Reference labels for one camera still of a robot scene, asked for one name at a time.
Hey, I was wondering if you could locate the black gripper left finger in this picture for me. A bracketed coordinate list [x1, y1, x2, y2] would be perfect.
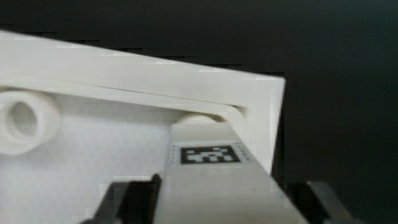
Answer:
[81, 174, 162, 224]

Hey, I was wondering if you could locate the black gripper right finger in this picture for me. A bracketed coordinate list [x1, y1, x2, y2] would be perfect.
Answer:
[287, 181, 369, 224]

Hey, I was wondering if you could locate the white desk leg front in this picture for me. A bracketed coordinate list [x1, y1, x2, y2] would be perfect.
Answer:
[155, 114, 310, 224]

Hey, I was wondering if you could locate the white desk top tray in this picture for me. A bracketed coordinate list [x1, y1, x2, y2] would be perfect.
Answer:
[0, 30, 285, 224]

